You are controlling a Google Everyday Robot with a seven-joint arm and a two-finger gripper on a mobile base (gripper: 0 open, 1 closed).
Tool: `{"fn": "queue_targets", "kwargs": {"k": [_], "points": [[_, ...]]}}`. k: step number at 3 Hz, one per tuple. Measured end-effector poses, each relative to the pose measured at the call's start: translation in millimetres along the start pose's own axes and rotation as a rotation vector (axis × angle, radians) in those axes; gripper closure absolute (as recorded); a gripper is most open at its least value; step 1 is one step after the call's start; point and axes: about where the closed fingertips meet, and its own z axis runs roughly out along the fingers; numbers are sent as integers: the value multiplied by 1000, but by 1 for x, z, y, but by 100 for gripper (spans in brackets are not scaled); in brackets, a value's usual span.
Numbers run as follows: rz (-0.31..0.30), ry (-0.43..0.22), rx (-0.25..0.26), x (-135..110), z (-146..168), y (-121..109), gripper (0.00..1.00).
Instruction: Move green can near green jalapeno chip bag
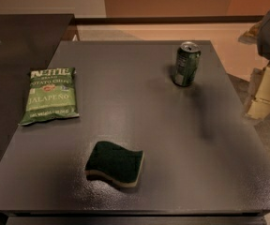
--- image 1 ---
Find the green jalapeno chip bag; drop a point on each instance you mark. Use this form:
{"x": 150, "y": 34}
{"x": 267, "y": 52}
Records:
{"x": 52, "y": 95}

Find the dark side counter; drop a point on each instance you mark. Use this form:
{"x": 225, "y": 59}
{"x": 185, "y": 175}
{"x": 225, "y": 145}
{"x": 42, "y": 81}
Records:
{"x": 26, "y": 42}

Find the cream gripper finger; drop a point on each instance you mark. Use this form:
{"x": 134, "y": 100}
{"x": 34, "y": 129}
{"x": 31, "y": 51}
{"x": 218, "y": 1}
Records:
{"x": 257, "y": 104}

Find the green soda can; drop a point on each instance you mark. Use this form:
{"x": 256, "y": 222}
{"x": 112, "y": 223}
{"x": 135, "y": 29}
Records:
{"x": 187, "y": 61}

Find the green and yellow sponge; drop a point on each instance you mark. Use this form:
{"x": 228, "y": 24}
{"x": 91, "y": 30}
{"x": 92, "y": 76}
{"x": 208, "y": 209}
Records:
{"x": 115, "y": 163}

